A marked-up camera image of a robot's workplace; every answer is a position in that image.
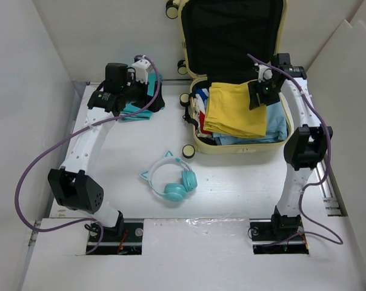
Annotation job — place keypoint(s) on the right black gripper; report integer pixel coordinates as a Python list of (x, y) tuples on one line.
[(255, 86)]

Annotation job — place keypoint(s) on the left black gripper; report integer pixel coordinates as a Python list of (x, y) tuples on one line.
[(156, 104)]

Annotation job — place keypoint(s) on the yellow cloth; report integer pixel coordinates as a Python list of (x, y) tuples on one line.
[(228, 112)]

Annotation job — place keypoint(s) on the cream printed zip pouch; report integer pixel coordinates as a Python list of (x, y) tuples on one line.
[(199, 115)]

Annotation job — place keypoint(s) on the light blue shirt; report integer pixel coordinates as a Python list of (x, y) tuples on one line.
[(276, 130)]

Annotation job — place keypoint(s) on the red white blue shirt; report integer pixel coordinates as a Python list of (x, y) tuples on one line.
[(203, 93)]

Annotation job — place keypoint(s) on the yellow suitcase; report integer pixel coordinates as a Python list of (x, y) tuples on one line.
[(216, 38)]

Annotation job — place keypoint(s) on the teal cat-ear headphones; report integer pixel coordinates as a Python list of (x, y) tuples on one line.
[(172, 191)]

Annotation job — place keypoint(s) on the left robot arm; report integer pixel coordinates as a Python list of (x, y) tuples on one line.
[(73, 184)]

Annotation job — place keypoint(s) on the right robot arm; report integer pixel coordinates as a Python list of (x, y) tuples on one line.
[(306, 147)]

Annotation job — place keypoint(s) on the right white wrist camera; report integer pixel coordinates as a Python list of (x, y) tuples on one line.
[(264, 73)]

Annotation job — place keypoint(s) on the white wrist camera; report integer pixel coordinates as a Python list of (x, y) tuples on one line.
[(264, 73), (142, 69)]

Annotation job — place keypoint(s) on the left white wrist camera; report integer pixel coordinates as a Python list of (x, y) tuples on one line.
[(142, 69)]

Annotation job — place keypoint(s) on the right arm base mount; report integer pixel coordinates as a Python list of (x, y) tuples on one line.
[(266, 242)]

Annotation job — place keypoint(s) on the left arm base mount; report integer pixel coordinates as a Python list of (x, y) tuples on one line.
[(128, 243)]

